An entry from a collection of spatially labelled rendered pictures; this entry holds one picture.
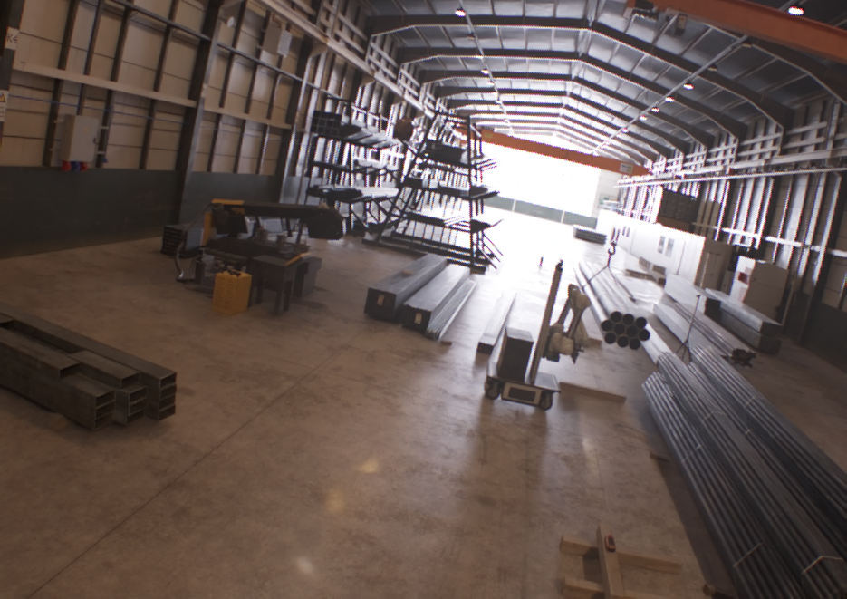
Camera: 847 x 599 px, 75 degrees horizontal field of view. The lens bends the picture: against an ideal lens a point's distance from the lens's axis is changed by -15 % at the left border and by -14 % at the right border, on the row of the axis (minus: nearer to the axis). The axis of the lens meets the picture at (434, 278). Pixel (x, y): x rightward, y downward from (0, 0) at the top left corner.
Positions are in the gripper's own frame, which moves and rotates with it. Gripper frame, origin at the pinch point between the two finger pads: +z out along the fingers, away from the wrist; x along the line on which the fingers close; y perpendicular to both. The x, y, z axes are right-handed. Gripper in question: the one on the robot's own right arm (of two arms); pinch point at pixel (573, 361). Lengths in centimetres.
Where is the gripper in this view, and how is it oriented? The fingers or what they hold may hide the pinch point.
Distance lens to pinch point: 810.3
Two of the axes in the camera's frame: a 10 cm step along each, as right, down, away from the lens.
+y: -9.8, -2.1, 0.4
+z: -2.0, 9.7, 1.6
